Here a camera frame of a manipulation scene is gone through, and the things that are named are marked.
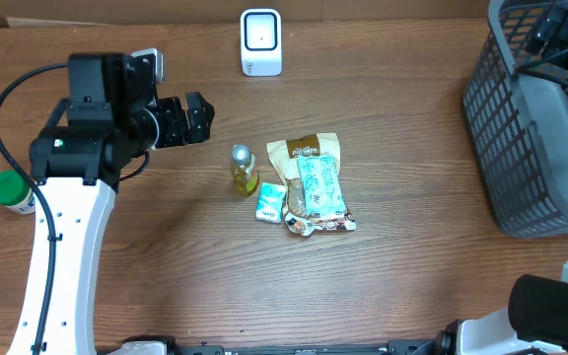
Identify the yellow liquid bottle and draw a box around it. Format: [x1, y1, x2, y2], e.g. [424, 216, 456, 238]
[230, 144, 259, 197]

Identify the small white teal box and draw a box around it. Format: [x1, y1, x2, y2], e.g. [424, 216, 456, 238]
[255, 182, 287, 224]

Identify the brown beige snack pouch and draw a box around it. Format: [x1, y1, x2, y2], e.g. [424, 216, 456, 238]
[266, 132, 357, 237]

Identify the teal snack package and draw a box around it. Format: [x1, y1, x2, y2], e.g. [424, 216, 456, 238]
[298, 155, 347, 220]

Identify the green lid white jar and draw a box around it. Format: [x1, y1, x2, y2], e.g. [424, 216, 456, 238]
[0, 170, 36, 215]

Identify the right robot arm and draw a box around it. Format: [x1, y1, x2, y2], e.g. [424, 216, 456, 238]
[381, 1, 568, 354]

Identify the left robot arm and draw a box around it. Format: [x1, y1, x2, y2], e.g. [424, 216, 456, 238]
[10, 48, 215, 354]

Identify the white barcode scanner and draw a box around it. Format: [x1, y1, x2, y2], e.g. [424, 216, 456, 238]
[240, 8, 283, 77]

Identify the grey plastic basket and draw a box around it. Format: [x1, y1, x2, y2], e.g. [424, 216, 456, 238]
[461, 0, 568, 239]

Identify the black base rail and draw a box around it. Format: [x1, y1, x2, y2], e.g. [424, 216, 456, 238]
[115, 335, 443, 355]

